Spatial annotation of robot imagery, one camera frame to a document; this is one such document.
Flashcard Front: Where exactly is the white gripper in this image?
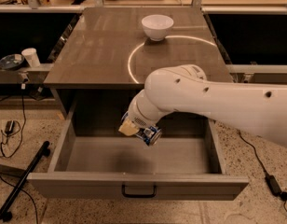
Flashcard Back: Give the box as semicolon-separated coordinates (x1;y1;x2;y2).
118;90;171;136

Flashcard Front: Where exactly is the blue pepsi can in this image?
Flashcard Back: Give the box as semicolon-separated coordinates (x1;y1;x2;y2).
120;112;162;147

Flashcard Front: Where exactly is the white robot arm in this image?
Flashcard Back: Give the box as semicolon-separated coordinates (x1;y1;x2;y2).
119;64;287;147

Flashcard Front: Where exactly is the grey open drawer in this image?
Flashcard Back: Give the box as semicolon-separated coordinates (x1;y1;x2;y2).
28;90;249;201

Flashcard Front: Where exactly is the grey cabinet counter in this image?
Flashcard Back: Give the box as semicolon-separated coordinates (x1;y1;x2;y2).
45;7;232;89

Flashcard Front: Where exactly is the white ceramic bowl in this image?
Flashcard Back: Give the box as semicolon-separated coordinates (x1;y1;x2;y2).
142;14;174;41

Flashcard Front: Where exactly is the black power adapter left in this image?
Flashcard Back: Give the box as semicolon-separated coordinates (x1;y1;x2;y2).
5;120;14;134

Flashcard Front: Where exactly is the black power adapter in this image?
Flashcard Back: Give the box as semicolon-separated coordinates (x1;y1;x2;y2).
5;120;14;134
265;174;287;202

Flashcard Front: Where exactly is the white paper cup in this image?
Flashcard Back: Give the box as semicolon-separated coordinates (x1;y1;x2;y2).
21;48;40;68

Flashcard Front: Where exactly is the dark blue plate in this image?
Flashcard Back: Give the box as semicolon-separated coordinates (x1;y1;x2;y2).
0;54;24;70

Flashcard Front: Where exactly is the black bar on floor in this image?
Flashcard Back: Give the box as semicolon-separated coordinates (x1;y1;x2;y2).
0;141;50;222

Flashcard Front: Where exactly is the black power adapter right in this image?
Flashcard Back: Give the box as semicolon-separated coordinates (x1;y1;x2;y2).
265;174;287;202

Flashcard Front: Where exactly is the black drawer handle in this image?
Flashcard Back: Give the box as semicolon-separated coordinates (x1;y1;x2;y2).
121;185;157;199

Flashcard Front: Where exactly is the black cable left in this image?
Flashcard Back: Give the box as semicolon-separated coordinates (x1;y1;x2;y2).
0;83;39;224

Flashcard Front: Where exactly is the black cable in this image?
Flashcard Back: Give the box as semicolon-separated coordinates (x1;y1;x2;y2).
236;129;287;221
0;83;39;224

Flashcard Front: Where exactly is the black cable right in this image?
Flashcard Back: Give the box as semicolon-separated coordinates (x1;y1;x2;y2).
236;129;287;221

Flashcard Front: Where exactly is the metal shelf rail left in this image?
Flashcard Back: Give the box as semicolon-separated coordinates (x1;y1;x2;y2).
0;63;54;85

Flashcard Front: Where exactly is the metal shelf rail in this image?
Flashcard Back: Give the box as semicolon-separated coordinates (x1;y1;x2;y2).
0;63;54;85
226;64;287;85

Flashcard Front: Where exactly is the metal shelf rail right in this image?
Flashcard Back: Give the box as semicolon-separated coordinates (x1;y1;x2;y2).
226;64;287;85

